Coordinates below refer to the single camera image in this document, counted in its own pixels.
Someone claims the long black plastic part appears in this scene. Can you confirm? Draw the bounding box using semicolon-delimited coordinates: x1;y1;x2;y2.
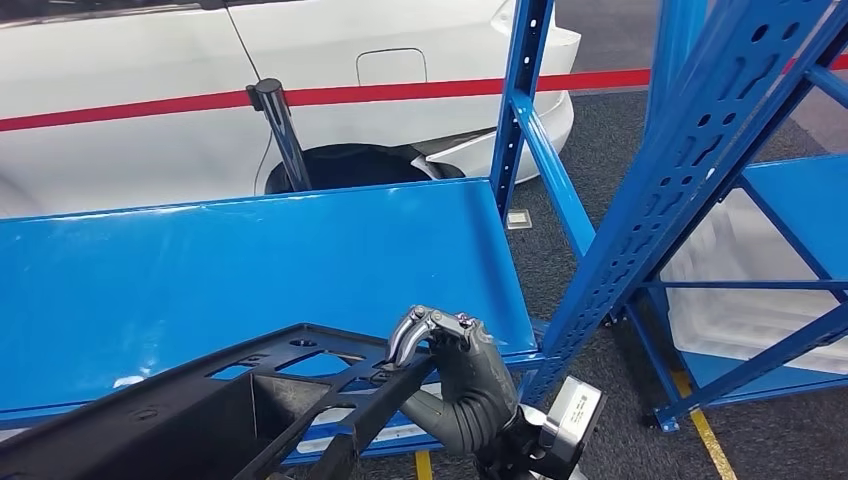
0;322;439;480

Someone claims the red barrier belt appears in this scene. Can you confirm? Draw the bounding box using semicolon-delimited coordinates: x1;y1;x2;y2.
0;89;256;134
283;54;848;109

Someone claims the blue steel shelf rack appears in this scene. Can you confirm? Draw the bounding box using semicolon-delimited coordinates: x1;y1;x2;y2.
622;62;848;433
0;0;848;468

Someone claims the black stanchion post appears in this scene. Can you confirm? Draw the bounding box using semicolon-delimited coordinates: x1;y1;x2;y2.
246;78;313;193

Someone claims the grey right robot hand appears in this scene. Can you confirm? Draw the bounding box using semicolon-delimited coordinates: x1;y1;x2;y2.
387;304;519;453

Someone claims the white car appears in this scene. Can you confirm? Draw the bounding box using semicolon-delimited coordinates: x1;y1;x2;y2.
0;0;582;220

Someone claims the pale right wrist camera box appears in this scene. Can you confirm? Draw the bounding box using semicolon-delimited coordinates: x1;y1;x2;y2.
537;375;607;480

